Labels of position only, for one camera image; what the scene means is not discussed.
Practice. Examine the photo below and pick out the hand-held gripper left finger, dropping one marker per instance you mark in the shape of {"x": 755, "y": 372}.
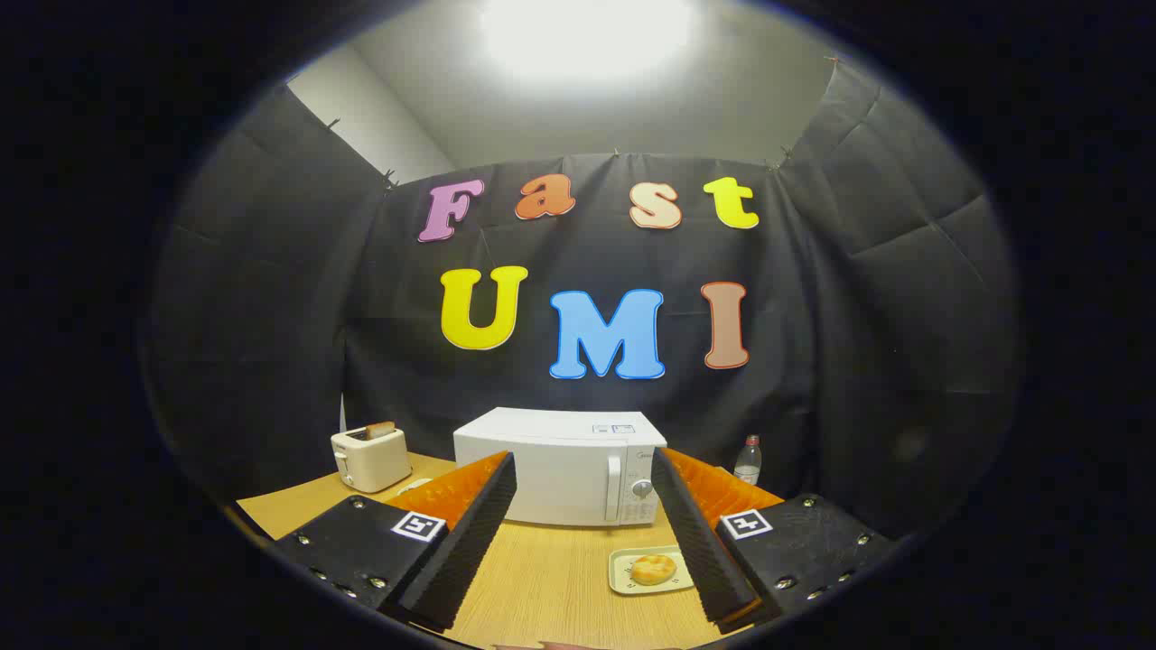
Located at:
{"x": 465, "y": 542}

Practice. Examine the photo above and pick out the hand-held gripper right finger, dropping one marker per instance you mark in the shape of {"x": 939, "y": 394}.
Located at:
{"x": 700, "y": 542}

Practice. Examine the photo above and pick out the golden bread bun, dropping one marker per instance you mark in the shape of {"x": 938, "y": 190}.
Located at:
{"x": 653, "y": 569}

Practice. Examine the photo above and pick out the white microwave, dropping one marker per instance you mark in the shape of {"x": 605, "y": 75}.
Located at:
{"x": 560, "y": 460}

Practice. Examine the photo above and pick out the cream rectangular tray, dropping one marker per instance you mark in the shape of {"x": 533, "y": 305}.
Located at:
{"x": 621, "y": 573}

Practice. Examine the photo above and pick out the clear plastic water bottle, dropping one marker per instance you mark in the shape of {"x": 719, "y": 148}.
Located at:
{"x": 748, "y": 462}

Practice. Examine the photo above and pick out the cream toaster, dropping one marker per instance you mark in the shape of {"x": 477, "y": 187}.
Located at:
{"x": 372, "y": 460}

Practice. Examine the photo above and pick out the toast slice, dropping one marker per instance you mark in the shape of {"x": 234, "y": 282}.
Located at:
{"x": 380, "y": 430}

